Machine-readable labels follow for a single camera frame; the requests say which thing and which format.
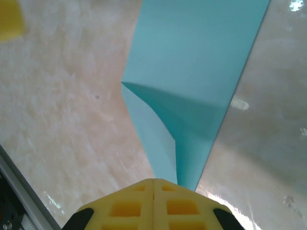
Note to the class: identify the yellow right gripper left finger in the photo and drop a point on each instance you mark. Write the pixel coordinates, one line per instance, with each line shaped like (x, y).
(124, 210)

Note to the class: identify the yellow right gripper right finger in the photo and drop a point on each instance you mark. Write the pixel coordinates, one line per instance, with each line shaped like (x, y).
(182, 210)

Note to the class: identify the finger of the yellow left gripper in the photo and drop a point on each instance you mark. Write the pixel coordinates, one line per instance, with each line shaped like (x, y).
(9, 19)

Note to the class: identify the light blue cloth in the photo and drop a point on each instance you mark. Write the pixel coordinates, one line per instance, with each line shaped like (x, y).
(192, 60)

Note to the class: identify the long aluminium mounting rail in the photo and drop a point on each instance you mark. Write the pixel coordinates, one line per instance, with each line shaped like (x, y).
(24, 189)

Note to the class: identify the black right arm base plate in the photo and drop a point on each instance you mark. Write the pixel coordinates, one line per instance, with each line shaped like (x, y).
(9, 210)

